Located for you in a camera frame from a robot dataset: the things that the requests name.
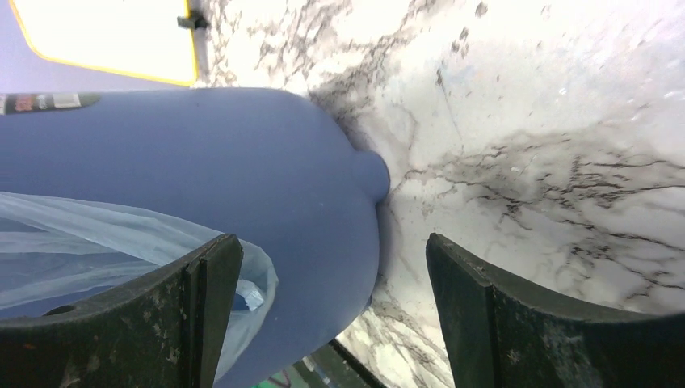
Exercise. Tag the blue plastic trash bin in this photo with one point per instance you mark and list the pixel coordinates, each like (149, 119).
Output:
(263, 164)

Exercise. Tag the yellow-framed whiteboard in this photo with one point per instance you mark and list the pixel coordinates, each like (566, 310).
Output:
(151, 40)

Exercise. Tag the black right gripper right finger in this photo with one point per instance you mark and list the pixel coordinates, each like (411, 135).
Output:
(501, 330)

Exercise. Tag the black metal mounting rail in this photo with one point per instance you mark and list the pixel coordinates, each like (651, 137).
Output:
(333, 366)

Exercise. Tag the light blue trash bag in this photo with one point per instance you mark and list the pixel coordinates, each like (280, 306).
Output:
(55, 247)

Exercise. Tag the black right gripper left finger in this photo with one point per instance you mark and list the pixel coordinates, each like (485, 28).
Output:
(163, 329)

